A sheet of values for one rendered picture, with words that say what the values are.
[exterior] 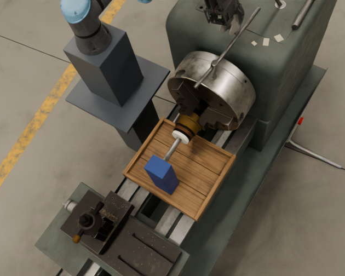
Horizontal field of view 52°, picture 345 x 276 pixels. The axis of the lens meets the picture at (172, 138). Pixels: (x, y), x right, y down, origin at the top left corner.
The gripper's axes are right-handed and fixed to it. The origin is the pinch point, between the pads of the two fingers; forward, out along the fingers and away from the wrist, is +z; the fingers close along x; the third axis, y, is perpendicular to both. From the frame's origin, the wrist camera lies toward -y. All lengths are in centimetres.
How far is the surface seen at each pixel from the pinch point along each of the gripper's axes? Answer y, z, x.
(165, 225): 62, 45, -8
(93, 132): 30, 98, -130
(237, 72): 8.1, 11.5, 2.1
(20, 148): 68, 86, -169
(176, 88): 22.5, 8.8, -13.6
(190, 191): 46, 43, -6
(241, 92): 12.3, 16.1, 4.9
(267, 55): -0.2, 9.9, 9.4
